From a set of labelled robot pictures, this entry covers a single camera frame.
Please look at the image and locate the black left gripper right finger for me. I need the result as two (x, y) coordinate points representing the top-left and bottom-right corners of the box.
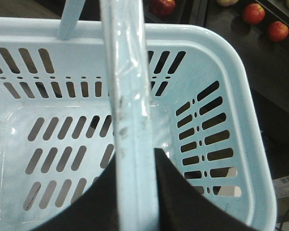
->
(154, 148), (256, 231)

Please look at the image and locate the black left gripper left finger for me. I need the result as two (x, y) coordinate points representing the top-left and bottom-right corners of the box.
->
(33, 155), (119, 231)

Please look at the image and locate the light blue plastic basket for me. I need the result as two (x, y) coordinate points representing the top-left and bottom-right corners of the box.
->
(0, 0), (276, 231)

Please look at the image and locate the red apple by basket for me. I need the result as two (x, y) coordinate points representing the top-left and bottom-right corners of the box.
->
(242, 3), (265, 25)

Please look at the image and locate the bright red apple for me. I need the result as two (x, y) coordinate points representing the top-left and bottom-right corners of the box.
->
(266, 21), (289, 42)

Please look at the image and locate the red yellow apple middle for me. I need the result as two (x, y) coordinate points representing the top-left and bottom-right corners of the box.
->
(149, 0), (176, 16)

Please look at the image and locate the pale peach fruit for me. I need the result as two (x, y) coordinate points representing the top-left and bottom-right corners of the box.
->
(216, 0), (238, 7)

